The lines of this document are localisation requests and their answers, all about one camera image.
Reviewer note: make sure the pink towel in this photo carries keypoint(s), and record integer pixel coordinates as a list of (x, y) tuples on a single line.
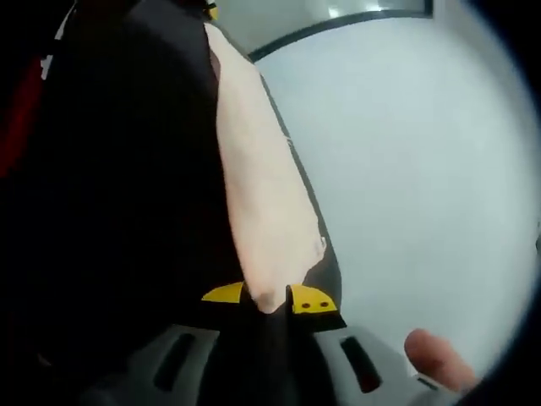
[(262, 190)]

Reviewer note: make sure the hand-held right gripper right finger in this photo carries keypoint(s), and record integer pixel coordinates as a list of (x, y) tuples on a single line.
[(380, 351)]

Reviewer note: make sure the black partition frame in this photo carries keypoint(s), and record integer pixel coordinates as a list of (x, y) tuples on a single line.
[(296, 36)]

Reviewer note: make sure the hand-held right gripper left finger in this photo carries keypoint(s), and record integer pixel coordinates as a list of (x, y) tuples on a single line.
[(139, 372)]

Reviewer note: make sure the person's right hand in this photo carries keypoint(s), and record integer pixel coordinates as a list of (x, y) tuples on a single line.
[(439, 359)]

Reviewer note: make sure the frosted glass partition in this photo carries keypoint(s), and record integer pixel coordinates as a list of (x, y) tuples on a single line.
[(270, 19)]

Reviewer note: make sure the person's red black jacket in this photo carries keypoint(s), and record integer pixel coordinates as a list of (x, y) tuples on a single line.
[(19, 127)]

